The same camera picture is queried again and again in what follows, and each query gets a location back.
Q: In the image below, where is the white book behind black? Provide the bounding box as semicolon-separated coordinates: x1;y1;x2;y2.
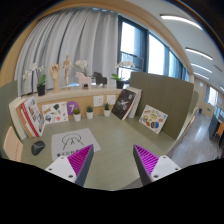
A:
126;87;142;118

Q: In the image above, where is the dark wooden horse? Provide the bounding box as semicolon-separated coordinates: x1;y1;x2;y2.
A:
92;72;107;85

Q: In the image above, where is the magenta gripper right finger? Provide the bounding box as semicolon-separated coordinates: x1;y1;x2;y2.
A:
133;145;180;185

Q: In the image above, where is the small potted plant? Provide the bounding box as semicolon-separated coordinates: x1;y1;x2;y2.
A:
73;108;81;122
86;106;94;119
104;103;111;117

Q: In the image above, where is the wooden hand model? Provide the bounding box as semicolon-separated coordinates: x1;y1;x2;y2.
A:
50;63;60;93

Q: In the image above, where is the white orchid black pot right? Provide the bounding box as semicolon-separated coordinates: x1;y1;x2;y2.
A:
112;60;135;89

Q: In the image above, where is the white picture card right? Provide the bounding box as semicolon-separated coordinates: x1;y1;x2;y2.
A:
139;105;168;134

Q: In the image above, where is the white orchid behind horse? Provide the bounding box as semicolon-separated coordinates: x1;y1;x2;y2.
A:
75;60;88;76

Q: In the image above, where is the white wooden horse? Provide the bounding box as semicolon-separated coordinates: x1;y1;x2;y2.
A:
76;72;92;89

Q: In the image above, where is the white picture card left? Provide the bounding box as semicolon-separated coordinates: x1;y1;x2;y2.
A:
42;102;68;124

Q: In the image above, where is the green partition panel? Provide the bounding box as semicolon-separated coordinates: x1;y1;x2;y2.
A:
129;72;194;139

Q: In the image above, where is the white orchid black pot left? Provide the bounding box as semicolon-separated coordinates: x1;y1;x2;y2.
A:
22;63;46;96

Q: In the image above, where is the wooden board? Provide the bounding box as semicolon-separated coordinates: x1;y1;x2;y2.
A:
3;126;23;162

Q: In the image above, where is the white wall socket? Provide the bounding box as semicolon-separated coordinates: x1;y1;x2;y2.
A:
106;95;116;105
93;96;104;107

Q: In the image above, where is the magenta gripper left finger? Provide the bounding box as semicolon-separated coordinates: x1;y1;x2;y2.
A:
46;145;94;186

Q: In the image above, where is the purple round number sign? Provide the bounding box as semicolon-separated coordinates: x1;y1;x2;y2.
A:
67;101;79;115

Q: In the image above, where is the red white magazine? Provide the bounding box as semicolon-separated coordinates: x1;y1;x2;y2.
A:
21;97;45;137

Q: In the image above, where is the white picture card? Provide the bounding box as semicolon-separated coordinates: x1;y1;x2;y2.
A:
139;105;168;134
42;102;68;124

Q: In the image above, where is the white orchid black pot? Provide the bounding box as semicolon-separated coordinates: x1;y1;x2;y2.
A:
112;60;135;89
22;63;46;96

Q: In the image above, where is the white wall socket right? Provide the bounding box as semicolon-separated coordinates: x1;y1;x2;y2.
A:
106;95;116;105

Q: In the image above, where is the small potted plant middle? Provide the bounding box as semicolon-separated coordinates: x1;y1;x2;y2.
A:
86;106;94;119

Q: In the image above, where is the dark grey computer mouse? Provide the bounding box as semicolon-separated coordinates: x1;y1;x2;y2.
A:
31;140;45;156

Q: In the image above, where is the white wall socket left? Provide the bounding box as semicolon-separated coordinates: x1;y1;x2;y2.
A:
93;96;104;107

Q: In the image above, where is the small potted plant left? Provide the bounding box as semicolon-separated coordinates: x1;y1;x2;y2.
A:
73;108;81;122

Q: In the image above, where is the grey curtain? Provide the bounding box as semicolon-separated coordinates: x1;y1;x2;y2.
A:
15;8;118;95

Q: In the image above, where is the white printed mouse pad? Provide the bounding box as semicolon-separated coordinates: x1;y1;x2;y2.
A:
51;128;101;161

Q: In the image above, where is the wooden mannequin figure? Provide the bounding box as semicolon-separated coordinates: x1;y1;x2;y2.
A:
63;56;74;85

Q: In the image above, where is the small potted plant right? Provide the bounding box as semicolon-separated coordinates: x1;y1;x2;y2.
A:
104;103;111;117

